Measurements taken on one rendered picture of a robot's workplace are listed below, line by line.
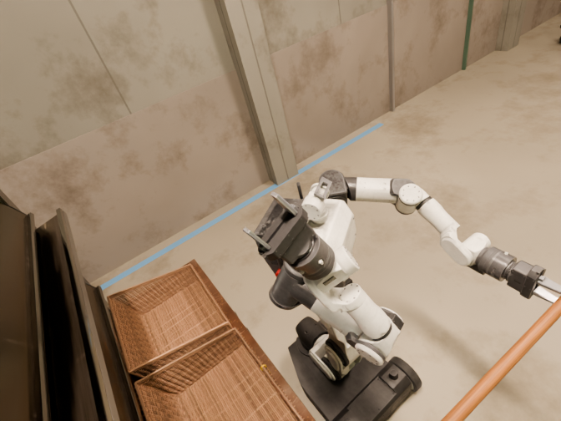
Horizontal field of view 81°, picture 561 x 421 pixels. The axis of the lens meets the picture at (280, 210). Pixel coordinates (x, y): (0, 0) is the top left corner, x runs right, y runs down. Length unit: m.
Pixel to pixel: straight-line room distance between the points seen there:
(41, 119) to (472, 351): 3.38
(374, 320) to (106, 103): 2.76
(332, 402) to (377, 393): 0.25
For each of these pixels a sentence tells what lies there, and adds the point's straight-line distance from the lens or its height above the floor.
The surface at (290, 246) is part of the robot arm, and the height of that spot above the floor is 1.66.
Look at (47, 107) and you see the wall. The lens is 3.14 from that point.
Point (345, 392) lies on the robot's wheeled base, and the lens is 2.08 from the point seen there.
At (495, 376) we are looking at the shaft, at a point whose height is 1.20.
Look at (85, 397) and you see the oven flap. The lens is 1.00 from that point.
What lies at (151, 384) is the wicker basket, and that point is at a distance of 1.72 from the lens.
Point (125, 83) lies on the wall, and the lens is 3.15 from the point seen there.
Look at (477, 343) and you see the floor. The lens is 2.46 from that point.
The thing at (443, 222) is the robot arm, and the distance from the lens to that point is 1.23.
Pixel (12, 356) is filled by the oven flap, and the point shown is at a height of 1.51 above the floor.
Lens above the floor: 2.10
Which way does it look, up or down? 38 degrees down
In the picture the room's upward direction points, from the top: 17 degrees counter-clockwise
